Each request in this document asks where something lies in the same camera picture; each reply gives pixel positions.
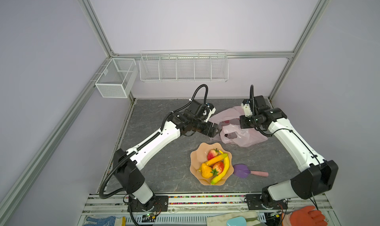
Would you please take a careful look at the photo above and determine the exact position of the pink plastic bag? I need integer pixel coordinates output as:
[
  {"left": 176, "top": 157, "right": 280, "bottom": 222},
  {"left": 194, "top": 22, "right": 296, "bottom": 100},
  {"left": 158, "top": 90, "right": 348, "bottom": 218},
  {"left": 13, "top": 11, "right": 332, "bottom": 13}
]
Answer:
[{"left": 209, "top": 106, "right": 268, "bottom": 147}]

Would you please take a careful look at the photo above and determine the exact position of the red strawberry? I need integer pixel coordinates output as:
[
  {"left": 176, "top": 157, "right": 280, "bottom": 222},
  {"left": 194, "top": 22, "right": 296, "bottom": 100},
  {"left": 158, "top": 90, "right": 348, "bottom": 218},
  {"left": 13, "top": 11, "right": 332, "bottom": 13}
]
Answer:
[
  {"left": 207, "top": 149, "right": 219, "bottom": 160},
  {"left": 211, "top": 161, "right": 224, "bottom": 176}
]

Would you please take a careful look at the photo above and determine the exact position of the small yellow-green banana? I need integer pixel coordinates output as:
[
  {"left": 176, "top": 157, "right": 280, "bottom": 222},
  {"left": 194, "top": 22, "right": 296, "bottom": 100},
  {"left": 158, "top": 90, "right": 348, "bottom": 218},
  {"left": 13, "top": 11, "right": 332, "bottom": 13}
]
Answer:
[{"left": 205, "top": 153, "right": 228, "bottom": 166}]

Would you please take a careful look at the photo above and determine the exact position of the long yellow banana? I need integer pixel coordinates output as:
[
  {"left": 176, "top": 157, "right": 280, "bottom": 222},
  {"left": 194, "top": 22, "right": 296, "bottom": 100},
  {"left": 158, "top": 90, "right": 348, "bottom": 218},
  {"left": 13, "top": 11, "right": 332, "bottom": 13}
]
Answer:
[{"left": 211, "top": 151, "right": 231, "bottom": 185}]

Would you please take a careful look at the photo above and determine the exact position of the yellow pear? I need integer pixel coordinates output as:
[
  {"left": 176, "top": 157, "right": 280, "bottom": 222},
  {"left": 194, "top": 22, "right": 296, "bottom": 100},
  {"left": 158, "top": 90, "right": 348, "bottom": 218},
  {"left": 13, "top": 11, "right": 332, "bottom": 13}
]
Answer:
[{"left": 200, "top": 163, "right": 213, "bottom": 179}]

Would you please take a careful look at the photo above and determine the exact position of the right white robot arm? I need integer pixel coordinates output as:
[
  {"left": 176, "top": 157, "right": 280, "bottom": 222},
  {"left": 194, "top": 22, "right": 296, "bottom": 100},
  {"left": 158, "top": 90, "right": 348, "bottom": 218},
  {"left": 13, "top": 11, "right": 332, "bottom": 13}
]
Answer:
[{"left": 239, "top": 93, "right": 338, "bottom": 209}]

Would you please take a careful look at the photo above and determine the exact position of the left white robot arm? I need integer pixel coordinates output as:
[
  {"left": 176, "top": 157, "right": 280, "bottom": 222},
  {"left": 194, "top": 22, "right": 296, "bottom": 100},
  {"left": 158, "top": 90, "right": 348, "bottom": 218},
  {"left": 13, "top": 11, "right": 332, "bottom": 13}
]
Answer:
[{"left": 111, "top": 100, "right": 219, "bottom": 205}]

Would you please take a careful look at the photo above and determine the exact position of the beige scalloped fruit bowl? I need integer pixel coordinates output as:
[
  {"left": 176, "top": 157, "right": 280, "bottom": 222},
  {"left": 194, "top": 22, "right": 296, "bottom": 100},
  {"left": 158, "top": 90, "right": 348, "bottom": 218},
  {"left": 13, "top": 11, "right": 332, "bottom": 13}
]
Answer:
[{"left": 190, "top": 143, "right": 234, "bottom": 186}]

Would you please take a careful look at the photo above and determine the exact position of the small white mesh basket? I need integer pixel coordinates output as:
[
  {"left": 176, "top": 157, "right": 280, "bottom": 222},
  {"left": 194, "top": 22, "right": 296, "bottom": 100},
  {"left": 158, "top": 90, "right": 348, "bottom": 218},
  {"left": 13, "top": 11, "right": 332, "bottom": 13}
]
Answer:
[{"left": 95, "top": 58, "right": 139, "bottom": 98}]

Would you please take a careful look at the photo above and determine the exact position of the beige cloth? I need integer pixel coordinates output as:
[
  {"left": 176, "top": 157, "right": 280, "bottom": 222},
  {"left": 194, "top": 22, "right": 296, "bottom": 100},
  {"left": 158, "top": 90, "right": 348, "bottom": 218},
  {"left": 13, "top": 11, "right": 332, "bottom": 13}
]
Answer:
[{"left": 207, "top": 211, "right": 261, "bottom": 226}]

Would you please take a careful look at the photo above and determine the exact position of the teal plastic object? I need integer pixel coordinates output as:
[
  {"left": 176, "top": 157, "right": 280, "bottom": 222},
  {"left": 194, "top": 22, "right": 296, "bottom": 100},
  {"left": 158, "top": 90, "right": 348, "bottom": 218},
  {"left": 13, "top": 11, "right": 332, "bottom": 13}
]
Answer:
[{"left": 226, "top": 216, "right": 247, "bottom": 226}]

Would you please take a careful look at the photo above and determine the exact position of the orange rubber glove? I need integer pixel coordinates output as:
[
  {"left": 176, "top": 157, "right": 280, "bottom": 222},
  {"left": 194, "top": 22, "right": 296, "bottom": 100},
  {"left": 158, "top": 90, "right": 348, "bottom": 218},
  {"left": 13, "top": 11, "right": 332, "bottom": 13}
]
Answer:
[{"left": 281, "top": 206, "right": 328, "bottom": 226}]

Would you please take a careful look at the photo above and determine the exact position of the blue white knit glove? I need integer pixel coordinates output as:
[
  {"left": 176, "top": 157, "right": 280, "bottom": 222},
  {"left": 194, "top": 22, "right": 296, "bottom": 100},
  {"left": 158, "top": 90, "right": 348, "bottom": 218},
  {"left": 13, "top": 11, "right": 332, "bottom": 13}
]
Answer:
[{"left": 84, "top": 216, "right": 116, "bottom": 226}]

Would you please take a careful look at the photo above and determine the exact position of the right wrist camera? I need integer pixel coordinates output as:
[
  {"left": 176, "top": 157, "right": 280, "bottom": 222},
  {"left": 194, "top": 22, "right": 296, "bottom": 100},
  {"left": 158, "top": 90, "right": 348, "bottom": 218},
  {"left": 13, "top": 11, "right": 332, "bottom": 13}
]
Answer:
[{"left": 241, "top": 99, "right": 253, "bottom": 117}]

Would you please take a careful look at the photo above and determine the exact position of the purple scoop pink handle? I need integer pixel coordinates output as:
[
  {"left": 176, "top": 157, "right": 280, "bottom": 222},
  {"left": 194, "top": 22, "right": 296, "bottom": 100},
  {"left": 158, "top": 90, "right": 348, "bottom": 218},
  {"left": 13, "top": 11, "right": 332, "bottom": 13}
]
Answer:
[{"left": 233, "top": 164, "right": 269, "bottom": 179}]

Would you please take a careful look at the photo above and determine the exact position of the long white wire basket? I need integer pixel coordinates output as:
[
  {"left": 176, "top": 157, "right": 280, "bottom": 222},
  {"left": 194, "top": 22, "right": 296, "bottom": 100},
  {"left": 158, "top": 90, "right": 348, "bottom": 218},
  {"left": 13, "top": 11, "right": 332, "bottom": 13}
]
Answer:
[{"left": 140, "top": 50, "right": 229, "bottom": 82}]

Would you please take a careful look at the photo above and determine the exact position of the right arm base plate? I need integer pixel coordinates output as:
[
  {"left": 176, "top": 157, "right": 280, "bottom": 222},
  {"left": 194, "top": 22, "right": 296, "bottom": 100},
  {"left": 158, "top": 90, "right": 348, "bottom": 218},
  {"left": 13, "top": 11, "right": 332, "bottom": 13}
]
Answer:
[{"left": 244, "top": 193, "right": 288, "bottom": 211}]

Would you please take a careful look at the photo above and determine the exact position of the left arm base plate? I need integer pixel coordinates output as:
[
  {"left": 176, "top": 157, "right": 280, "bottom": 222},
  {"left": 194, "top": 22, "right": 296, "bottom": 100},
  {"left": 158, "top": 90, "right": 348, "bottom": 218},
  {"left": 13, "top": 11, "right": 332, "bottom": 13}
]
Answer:
[{"left": 128, "top": 195, "right": 169, "bottom": 212}]

